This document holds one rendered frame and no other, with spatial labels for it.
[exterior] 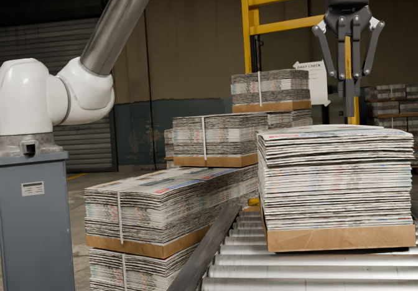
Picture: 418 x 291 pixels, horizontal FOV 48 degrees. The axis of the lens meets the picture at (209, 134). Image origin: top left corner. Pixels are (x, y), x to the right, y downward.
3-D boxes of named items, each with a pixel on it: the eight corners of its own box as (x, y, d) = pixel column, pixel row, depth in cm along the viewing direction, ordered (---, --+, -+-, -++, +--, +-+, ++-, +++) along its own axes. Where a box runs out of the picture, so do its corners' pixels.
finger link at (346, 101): (349, 78, 85) (345, 78, 85) (350, 117, 85) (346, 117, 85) (346, 78, 87) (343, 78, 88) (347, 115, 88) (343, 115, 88)
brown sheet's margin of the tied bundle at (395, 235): (262, 231, 108) (262, 212, 108) (390, 226, 106) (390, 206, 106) (267, 252, 92) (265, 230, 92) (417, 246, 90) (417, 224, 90)
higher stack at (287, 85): (241, 292, 277) (228, 74, 270) (263, 275, 302) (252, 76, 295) (302, 303, 256) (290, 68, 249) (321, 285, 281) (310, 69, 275)
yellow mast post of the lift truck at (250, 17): (254, 247, 332) (241, -2, 323) (260, 244, 339) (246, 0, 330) (266, 249, 327) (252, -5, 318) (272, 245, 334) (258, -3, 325)
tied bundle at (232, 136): (173, 166, 224) (170, 119, 223) (207, 159, 249) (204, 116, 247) (241, 168, 203) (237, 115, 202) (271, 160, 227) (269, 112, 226)
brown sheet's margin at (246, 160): (173, 165, 224) (172, 157, 224) (206, 158, 248) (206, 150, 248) (241, 166, 203) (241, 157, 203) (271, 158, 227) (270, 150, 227)
